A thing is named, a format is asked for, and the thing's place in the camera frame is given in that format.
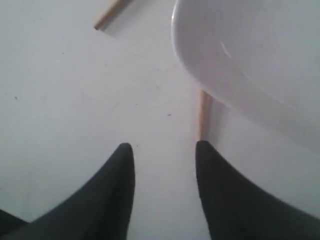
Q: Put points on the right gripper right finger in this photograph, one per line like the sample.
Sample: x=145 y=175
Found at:
x=237 y=209

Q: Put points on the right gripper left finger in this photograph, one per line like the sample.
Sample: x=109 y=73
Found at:
x=100 y=210

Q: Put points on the wooden chopstick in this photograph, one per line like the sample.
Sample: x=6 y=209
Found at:
x=111 y=13
x=203 y=114

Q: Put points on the white square plate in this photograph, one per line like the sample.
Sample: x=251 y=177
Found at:
x=261 y=57

